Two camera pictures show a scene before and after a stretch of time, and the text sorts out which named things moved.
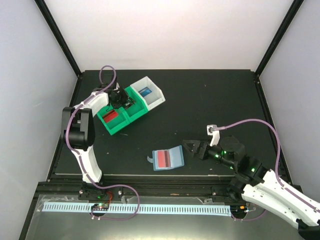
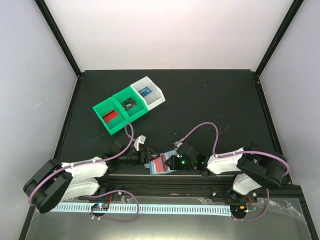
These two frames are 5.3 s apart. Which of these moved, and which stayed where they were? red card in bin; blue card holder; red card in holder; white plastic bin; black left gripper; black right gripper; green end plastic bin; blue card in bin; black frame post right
Moved: blue card holder; black left gripper; black right gripper
Stayed: blue card in bin; black frame post right; white plastic bin; red card in holder; red card in bin; green end plastic bin
